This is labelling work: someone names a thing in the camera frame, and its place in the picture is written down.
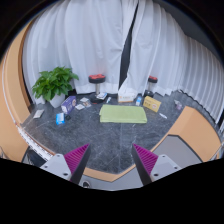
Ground dark book with blue cover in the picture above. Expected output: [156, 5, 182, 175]
[90, 93, 107, 103]

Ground right red-topped stool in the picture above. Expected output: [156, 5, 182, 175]
[144, 76, 158, 97]

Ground small blue packet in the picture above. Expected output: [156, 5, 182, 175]
[56, 113, 65, 125]

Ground white plant pot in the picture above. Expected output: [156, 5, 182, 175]
[50, 94, 65, 108]

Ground red-topped stool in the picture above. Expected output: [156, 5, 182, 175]
[88, 74, 106, 94]
[144, 76, 158, 97]

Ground white tissue box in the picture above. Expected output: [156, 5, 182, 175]
[118, 91, 137, 103]

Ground white curtain panel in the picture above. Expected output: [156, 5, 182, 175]
[119, 0, 224, 120]
[22, 0, 137, 94]

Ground small purple wrapped item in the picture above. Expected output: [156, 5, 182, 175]
[174, 100, 183, 110]

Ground green folded towel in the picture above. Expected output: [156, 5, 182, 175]
[99, 104, 147, 123]

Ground white curtain right panel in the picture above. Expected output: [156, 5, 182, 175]
[119, 0, 224, 120]

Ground white flat card left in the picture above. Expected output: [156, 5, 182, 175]
[33, 109, 44, 119]

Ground small photo cards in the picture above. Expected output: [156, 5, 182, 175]
[75, 97, 91, 110]

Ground green potted plant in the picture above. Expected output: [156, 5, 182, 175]
[32, 67, 79, 102]

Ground yellow cardboard box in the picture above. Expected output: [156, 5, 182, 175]
[143, 96, 161, 112]

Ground white curtain left panel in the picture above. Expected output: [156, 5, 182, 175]
[22, 0, 137, 94]

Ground white marker pen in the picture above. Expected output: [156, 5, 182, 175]
[159, 113, 167, 119]

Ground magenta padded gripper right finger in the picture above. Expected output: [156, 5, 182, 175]
[131, 143, 183, 186]

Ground left red-topped stool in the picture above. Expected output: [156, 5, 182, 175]
[88, 74, 106, 94]

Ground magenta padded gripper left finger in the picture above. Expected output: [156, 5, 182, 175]
[40, 143, 92, 185]

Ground purple cardboard box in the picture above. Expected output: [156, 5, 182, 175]
[61, 96, 76, 114]

